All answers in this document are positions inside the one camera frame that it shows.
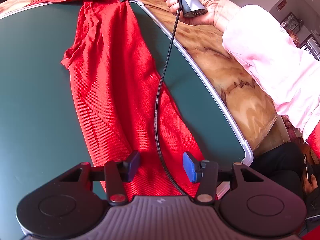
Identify green table mat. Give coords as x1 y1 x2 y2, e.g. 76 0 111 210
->
1 2 253 239

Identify black braided cable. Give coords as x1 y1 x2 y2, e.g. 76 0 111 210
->
153 0 189 197

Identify person's right hand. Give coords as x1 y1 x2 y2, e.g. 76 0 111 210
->
163 0 240 33

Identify red knit pants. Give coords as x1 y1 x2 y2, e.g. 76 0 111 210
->
24 0 206 202

